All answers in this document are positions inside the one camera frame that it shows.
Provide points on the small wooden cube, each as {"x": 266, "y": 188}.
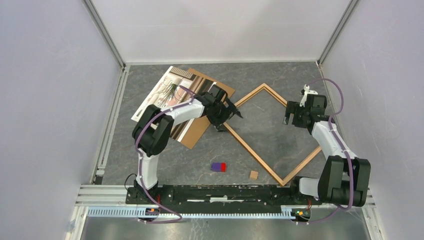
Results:
{"x": 253, "y": 175}

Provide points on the printed photo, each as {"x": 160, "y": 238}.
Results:
{"x": 167, "y": 93}

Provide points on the white slotted cable duct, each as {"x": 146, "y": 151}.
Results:
{"x": 143, "y": 212}

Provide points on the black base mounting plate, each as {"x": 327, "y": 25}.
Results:
{"x": 217, "y": 199}

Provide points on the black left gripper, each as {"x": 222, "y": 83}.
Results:
{"x": 218, "y": 123}

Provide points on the wooden picture frame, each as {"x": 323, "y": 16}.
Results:
{"x": 281, "y": 181}

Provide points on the brown backing board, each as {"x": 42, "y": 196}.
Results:
{"x": 197, "y": 127}

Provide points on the purple red block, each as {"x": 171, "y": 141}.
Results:
{"x": 220, "y": 167}

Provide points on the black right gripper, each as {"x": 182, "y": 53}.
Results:
{"x": 294, "y": 107}

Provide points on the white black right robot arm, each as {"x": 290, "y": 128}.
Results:
{"x": 344, "y": 180}

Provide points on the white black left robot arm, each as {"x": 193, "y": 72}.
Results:
{"x": 153, "y": 130}

